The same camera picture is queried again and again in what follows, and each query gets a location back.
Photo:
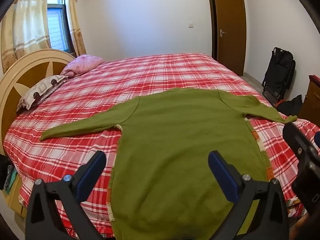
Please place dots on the brown wooden cabinet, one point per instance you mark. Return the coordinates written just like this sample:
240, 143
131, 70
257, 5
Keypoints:
311, 102

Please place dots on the narrow beige curtain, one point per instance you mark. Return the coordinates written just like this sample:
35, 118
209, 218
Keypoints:
75, 22

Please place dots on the brown wooden door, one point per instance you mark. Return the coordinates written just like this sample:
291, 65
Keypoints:
230, 27

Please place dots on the black bag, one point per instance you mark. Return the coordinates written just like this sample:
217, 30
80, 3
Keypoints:
291, 106

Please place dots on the green knit sweater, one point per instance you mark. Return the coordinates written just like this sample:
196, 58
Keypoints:
180, 140

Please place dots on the cream wooden headboard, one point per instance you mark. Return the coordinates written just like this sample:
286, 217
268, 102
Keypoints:
37, 63

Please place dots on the pink floral pillow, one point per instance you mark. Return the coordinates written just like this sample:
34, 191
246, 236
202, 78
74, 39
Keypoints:
82, 63

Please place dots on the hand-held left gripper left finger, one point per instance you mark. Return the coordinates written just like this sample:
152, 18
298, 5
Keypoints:
91, 172

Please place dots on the dark cloth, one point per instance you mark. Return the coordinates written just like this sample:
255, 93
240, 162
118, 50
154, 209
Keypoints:
3, 171

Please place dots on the wooden nightstand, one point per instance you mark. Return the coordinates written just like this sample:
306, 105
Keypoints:
15, 200

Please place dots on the red plaid bed sheet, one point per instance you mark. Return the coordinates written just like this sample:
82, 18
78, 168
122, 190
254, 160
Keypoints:
175, 70

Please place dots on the wide beige curtain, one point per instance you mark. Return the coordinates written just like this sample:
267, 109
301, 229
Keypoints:
22, 22

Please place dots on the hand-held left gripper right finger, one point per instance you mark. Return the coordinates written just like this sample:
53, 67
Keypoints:
223, 173

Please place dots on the black folding chair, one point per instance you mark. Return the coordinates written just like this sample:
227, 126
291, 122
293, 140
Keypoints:
280, 72

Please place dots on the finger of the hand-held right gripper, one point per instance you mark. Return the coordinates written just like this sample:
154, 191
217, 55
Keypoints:
293, 136

